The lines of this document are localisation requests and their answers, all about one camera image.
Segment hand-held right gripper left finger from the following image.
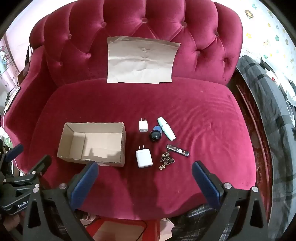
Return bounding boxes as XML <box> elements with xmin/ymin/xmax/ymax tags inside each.
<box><xmin>22</xmin><ymin>161</ymin><xmax>99</xmax><ymax>241</ymax></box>

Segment cardboard box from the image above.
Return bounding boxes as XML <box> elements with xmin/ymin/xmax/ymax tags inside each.
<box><xmin>57</xmin><ymin>122</ymin><xmax>126</xmax><ymax>168</ymax></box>

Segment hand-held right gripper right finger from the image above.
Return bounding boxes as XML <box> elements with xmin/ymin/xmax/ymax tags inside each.
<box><xmin>191</xmin><ymin>161</ymin><xmax>270</xmax><ymax>241</ymax></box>

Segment black round dome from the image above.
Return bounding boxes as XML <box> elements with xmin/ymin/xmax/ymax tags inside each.
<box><xmin>149</xmin><ymin>130</ymin><xmax>162</xmax><ymax>142</ymax></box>

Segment grey plaid blanket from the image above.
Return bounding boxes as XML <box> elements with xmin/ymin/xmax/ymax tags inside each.
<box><xmin>236</xmin><ymin>56</ymin><xmax>296</xmax><ymax>232</ymax></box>

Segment person's plaid trousers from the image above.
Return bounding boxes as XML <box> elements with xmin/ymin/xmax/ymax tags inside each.
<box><xmin>171</xmin><ymin>203</ymin><xmax>232</xmax><ymax>241</ymax></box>

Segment large white charger plug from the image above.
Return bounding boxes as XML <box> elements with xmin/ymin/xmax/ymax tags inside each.
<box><xmin>135</xmin><ymin>145</ymin><xmax>153</xmax><ymax>168</ymax></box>

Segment white tube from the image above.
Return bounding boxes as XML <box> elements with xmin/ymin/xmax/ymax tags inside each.
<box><xmin>157</xmin><ymin>117</ymin><xmax>176</xmax><ymax>141</ymax></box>

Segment black cable plug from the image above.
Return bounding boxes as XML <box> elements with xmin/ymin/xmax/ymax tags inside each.
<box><xmin>25</xmin><ymin>45</ymin><xmax>32</xmax><ymax>68</ymax></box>

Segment brown paper sheet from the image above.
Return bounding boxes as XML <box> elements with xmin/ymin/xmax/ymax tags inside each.
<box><xmin>106</xmin><ymin>36</ymin><xmax>181</xmax><ymax>84</ymax></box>

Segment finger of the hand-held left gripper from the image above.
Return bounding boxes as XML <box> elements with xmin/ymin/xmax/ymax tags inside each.
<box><xmin>5</xmin><ymin>144</ymin><xmax>24</xmax><ymax>163</ymax></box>
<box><xmin>28</xmin><ymin>154</ymin><xmax>52</xmax><ymax>184</ymax></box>

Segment red tufted velvet sofa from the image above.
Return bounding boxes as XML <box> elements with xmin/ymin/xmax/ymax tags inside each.
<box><xmin>3</xmin><ymin>0</ymin><xmax>272</xmax><ymax>220</ymax></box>

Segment small brown box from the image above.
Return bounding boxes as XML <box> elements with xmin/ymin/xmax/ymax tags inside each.
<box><xmin>17</xmin><ymin>67</ymin><xmax>30</xmax><ymax>82</ymax></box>

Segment cartoon cat wall poster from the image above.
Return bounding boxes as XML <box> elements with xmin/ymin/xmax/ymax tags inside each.
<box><xmin>0</xmin><ymin>38</ymin><xmax>14</xmax><ymax>78</ymax></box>

